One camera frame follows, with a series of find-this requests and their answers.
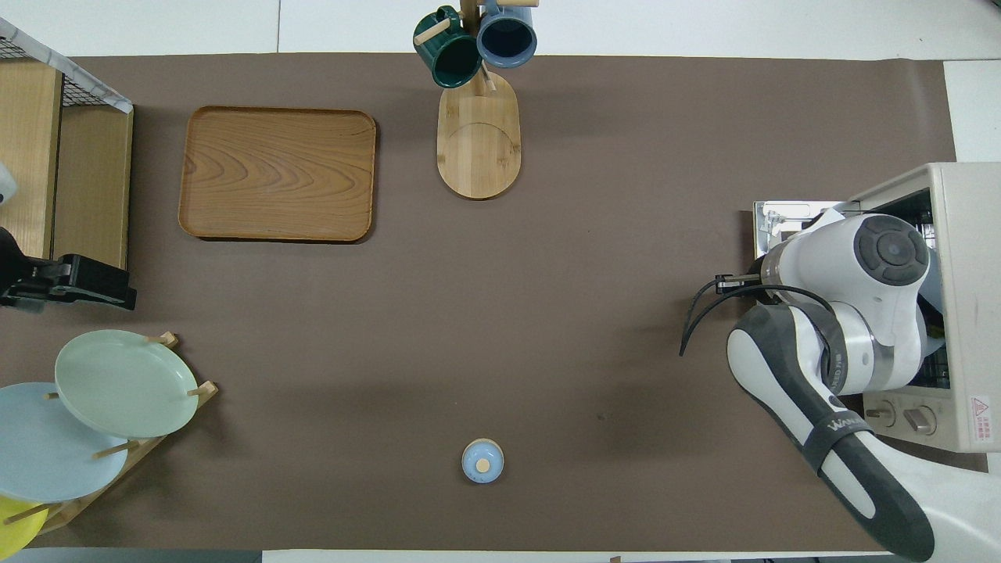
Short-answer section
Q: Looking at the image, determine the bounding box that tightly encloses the beige toaster oven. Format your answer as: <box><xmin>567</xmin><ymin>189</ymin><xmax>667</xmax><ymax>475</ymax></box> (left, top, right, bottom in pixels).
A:
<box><xmin>849</xmin><ymin>162</ymin><xmax>1001</xmax><ymax>454</ymax></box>

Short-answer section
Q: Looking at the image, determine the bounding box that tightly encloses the glass oven door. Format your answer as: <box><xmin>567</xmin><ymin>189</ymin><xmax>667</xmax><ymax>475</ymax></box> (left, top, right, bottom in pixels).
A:
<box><xmin>753</xmin><ymin>200</ymin><xmax>863</xmax><ymax>263</ymax></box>

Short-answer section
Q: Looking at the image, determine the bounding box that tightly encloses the wooden shelf with wire mesh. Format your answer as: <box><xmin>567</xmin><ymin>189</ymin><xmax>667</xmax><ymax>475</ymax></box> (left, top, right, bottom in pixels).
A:
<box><xmin>0</xmin><ymin>17</ymin><xmax>135</xmax><ymax>271</ymax></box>

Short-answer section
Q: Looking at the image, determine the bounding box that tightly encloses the wooden plate rack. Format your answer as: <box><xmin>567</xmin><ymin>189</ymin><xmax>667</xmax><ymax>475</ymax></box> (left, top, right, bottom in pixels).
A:
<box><xmin>0</xmin><ymin>332</ymin><xmax>220</xmax><ymax>536</ymax></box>

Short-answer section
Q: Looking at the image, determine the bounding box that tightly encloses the wire oven rack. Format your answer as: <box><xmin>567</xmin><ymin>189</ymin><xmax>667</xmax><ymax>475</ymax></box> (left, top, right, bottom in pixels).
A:
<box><xmin>899</xmin><ymin>192</ymin><xmax>952</xmax><ymax>392</ymax></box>

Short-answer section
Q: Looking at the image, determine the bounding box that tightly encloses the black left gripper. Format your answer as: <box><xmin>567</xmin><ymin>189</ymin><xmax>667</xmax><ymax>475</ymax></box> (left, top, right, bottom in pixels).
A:
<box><xmin>0</xmin><ymin>227</ymin><xmax>138</xmax><ymax>312</ymax></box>

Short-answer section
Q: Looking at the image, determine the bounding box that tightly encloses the red warning sticker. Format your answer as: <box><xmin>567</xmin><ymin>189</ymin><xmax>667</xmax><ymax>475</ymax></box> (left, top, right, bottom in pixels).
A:
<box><xmin>970</xmin><ymin>396</ymin><xmax>993</xmax><ymax>447</ymax></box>

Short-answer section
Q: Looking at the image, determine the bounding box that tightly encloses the blue mug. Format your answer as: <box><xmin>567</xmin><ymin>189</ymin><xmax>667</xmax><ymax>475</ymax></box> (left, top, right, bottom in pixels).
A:
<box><xmin>476</xmin><ymin>0</ymin><xmax>539</xmax><ymax>69</ymax></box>

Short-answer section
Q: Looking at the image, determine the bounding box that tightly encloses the dark green mug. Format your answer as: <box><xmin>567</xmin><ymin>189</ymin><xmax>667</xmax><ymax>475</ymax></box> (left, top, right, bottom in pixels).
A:
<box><xmin>413</xmin><ymin>6</ymin><xmax>483</xmax><ymax>89</ymax></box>

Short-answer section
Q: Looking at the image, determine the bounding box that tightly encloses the small blue lidded jar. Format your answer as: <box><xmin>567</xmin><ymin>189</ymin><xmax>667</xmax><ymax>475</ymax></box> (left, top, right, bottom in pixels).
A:
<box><xmin>461</xmin><ymin>438</ymin><xmax>505</xmax><ymax>485</ymax></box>

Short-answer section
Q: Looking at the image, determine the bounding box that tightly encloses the wooden mug tree stand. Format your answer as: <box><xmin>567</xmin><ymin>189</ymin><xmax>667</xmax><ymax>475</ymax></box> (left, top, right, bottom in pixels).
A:
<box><xmin>414</xmin><ymin>0</ymin><xmax>540</xmax><ymax>201</ymax></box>

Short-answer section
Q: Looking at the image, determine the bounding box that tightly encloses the yellow plate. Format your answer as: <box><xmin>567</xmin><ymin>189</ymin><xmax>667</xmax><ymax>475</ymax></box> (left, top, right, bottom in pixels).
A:
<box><xmin>0</xmin><ymin>495</ymin><xmax>49</xmax><ymax>561</ymax></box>

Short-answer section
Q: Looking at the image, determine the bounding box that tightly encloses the brown table mat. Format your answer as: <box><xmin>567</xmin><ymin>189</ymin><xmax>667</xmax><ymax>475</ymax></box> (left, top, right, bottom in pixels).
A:
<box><xmin>0</xmin><ymin>52</ymin><xmax>998</xmax><ymax>552</ymax></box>

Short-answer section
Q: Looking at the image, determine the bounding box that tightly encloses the wooden serving tray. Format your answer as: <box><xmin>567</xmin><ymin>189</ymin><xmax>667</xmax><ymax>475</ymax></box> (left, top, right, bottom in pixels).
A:
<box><xmin>178</xmin><ymin>106</ymin><xmax>378</xmax><ymax>245</ymax></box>

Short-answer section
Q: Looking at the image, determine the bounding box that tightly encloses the light blue plate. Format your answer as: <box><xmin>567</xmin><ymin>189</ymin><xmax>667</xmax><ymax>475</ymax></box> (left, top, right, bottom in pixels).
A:
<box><xmin>0</xmin><ymin>382</ymin><xmax>130</xmax><ymax>504</ymax></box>

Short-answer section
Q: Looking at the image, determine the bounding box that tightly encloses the pale green plate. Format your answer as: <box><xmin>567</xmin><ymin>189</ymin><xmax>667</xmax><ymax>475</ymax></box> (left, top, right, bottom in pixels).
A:
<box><xmin>54</xmin><ymin>329</ymin><xmax>199</xmax><ymax>439</ymax></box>

